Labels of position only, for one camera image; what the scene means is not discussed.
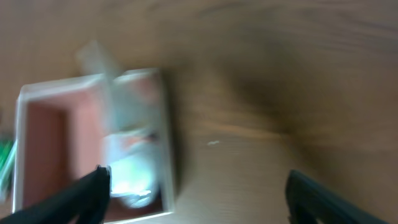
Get green Dettol soap bar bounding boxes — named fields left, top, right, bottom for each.
left=1, top=139, right=17, bottom=203

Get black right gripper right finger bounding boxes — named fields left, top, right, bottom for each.
left=285, top=170, right=385, bottom=224

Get white cream tube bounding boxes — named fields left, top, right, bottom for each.
left=75, top=39, right=159, bottom=134

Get clear spray bottle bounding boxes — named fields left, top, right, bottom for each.
left=103, top=129, right=162, bottom=208

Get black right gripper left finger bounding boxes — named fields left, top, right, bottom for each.
left=1, top=166, right=111, bottom=224

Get white cardboard box pink inside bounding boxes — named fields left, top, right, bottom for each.
left=12, top=72, right=175, bottom=223

